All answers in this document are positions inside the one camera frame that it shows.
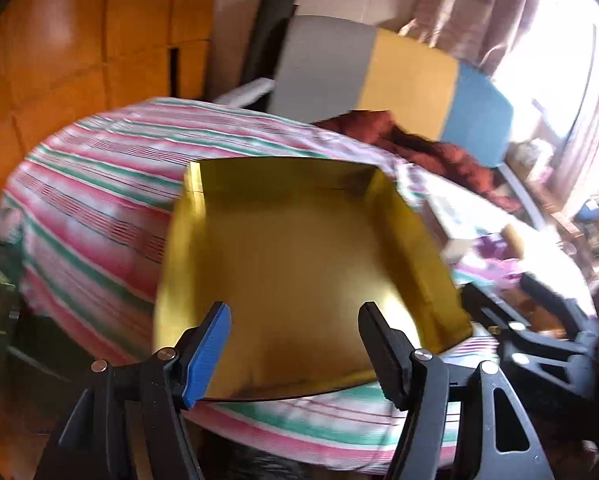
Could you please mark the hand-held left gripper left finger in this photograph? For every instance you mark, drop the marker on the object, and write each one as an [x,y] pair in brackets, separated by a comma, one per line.
[207,355]

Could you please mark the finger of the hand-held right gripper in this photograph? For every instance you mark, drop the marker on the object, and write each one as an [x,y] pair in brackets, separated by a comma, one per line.
[484,310]
[554,300]

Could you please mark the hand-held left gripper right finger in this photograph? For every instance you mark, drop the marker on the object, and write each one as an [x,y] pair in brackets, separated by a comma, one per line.
[384,355]

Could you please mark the purple packet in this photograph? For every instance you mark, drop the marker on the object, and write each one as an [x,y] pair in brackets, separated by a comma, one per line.
[494,260]

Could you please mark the gold-lined storage box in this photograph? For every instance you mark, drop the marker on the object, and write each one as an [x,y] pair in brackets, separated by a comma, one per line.
[289,260]

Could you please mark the wooden desk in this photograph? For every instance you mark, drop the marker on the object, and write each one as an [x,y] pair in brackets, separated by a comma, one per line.
[554,215]

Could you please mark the blue round object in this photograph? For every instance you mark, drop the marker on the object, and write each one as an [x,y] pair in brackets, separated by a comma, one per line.
[587,210]

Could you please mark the red-brown jacket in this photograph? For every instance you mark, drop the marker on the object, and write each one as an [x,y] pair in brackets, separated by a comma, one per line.
[429,150]

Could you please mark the pink patterned curtain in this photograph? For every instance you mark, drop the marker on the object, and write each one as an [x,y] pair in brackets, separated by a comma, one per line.
[454,5]
[589,125]

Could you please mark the striped tablecloth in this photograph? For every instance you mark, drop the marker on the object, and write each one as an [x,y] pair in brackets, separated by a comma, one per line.
[89,210]

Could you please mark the window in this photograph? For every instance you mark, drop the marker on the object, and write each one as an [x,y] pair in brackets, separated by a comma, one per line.
[549,60]

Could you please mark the grey yellow blue chair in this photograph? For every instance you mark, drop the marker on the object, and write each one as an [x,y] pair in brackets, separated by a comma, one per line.
[324,70]

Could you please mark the black rolled mat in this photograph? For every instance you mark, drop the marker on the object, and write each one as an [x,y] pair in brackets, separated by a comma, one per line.
[267,35]

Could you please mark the orange wooden wardrobe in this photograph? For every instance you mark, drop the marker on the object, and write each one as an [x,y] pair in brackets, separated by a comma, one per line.
[54,35]

